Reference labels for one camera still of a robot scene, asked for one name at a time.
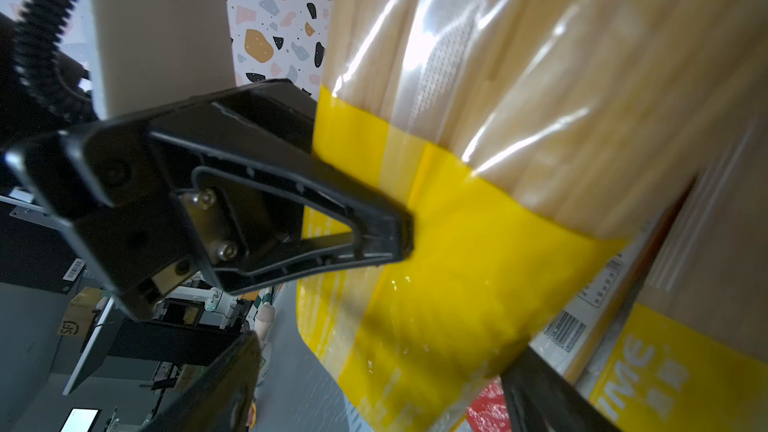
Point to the yellow spaghetti pack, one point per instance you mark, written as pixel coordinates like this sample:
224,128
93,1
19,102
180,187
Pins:
692,354
530,140

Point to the red spaghetti pack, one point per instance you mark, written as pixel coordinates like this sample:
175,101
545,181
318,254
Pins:
572,336

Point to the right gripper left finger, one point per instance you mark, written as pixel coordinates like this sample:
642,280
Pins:
220,399

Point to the yellow spaghetti pack bottom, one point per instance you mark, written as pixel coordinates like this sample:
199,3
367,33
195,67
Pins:
692,354

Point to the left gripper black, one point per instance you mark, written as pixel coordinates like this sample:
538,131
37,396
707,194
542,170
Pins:
101,184

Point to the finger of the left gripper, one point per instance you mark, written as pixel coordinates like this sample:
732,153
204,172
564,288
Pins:
259,207

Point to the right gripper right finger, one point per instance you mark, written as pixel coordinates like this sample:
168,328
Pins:
539,399

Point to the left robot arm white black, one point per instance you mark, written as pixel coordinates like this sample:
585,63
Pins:
127,60

